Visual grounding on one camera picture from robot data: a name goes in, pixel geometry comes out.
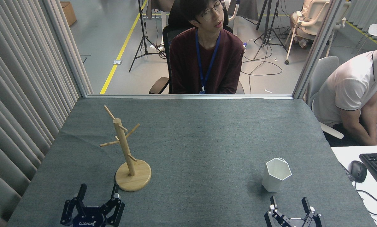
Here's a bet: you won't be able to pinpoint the brown cardboard box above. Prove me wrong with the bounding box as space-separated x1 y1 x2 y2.
61 2 77 26

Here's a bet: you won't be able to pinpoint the black mouse cable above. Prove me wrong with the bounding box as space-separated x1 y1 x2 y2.
354 181 377 218

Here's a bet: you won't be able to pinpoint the blue lanyard with badge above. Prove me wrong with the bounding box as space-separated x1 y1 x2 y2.
195 28 222 94

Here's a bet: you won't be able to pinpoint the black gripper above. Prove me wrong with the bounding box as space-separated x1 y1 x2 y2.
264 196 324 227
61 184 125 227

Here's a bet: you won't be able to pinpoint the black office chair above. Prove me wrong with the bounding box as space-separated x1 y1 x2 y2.
149 0 245 94

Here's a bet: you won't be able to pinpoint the white hexagonal cup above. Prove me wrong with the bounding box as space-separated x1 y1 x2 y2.
262 158 292 192

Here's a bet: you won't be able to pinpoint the pale grey shell chair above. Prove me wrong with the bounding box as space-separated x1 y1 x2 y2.
305 56 345 139

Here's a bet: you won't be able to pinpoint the dark grey table cloth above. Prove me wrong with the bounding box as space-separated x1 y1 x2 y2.
7 97 376 227

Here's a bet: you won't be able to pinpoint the black tripod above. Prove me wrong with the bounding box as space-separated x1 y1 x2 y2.
253 0 288 60
129 0 167 72

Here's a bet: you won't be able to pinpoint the black-framed eyeglasses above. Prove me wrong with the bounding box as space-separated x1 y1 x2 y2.
201 1 225 21

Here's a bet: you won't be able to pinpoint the white wheeled chair frame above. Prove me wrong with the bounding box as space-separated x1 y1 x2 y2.
285 0 351 65

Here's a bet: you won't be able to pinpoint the black floor cable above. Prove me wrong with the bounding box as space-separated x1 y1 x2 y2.
240 41 283 94

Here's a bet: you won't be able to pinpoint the person seated at desk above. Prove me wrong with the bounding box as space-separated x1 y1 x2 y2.
313 25 377 146

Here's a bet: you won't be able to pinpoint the wooden cup rack with pegs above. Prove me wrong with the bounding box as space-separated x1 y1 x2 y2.
100 105 152 192

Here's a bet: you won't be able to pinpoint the beige pleated curtain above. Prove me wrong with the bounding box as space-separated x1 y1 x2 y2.
0 0 92 227

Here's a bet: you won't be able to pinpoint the silver frame post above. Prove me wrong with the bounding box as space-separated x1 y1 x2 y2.
42 0 89 97
292 0 346 99

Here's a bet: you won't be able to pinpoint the black computer mouse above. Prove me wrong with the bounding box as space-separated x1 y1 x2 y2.
349 160 367 183

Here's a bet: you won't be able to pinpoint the person seated across table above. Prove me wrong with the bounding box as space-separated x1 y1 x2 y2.
169 0 244 94

